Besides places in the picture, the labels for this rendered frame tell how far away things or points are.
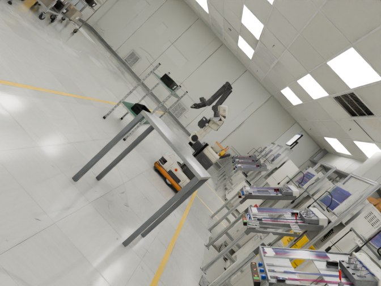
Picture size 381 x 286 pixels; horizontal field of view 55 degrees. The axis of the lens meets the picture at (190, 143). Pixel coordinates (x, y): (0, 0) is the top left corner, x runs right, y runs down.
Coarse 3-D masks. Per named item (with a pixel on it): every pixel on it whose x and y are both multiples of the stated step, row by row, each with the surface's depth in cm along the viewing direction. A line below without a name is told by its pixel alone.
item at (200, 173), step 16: (144, 112) 285; (128, 128) 287; (160, 128) 287; (112, 144) 289; (176, 144) 292; (96, 160) 290; (192, 160) 297; (80, 176) 293; (96, 176) 333; (208, 176) 300; (192, 192) 313; (160, 208) 276; (144, 224) 278; (128, 240) 279
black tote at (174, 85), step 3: (165, 75) 520; (162, 78) 521; (165, 78) 521; (168, 78) 520; (171, 78) 573; (165, 81) 521; (168, 81) 520; (171, 81) 520; (174, 81) 576; (165, 84) 521; (168, 84) 520; (171, 84) 520; (174, 84) 535; (168, 87) 525; (171, 87) 540; (174, 87) 555
